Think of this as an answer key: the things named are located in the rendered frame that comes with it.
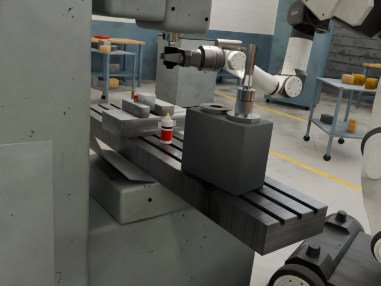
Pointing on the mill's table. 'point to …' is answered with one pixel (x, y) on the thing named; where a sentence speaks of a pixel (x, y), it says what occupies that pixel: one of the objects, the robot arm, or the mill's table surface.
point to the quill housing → (182, 17)
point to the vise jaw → (163, 108)
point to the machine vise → (139, 120)
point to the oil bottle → (166, 130)
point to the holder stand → (226, 147)
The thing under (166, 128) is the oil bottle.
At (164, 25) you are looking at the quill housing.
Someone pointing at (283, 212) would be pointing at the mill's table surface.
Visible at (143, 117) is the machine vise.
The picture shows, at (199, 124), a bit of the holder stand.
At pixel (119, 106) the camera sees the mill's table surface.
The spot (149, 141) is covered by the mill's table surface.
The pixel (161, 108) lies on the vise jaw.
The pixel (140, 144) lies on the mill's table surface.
